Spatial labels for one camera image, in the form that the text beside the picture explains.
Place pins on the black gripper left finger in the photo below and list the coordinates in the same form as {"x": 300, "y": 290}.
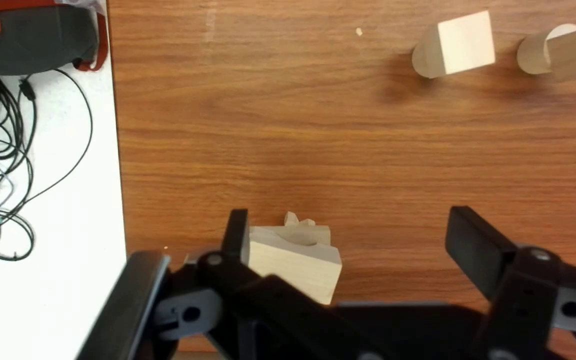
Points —
{"x": 236, "y": 232}

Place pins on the red and black device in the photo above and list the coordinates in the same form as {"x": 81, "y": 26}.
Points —
{"x": 29, "y": 32}

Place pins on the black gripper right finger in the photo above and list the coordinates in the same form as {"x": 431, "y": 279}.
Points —
{"x": 479, "y": 246}

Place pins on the wooden cube block with notch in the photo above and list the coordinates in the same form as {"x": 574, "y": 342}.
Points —
{"x": 464, "y": 40}

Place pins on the small wooden support block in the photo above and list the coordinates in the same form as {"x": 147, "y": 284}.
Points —
{"x": 299, "y": 221}

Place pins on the wooden arch block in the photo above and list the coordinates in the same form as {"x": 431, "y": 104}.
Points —
{"x": 294, "y": 272}

